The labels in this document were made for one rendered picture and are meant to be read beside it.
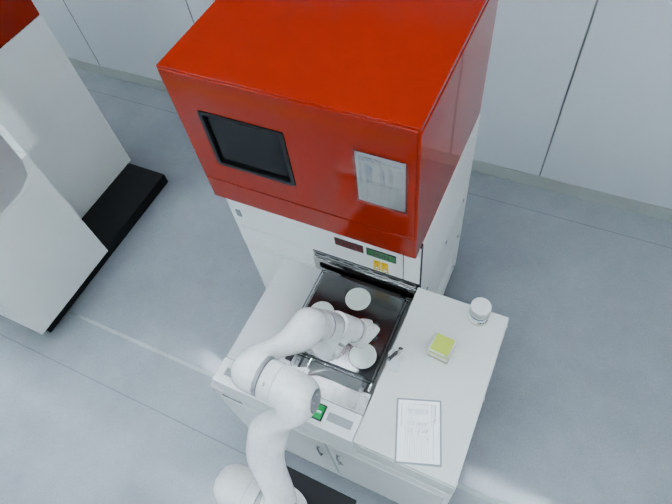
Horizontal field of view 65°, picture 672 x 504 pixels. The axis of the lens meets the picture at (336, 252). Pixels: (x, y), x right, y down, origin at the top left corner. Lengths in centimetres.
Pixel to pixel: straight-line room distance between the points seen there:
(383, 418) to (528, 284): 163
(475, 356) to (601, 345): 133
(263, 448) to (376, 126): 84
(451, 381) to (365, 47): 111
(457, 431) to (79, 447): 210
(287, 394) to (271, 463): 23
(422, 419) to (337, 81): 109
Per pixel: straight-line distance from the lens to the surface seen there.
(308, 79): 150
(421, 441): 183
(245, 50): 165
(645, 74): 305
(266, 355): 130
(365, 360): 199
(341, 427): 186
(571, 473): 291
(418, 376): 190
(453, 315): 200
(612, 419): 304
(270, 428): 133
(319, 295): 212
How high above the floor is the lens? 275
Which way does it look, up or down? 57 degrees down
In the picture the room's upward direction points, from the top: 11 degrees counter-clockwise
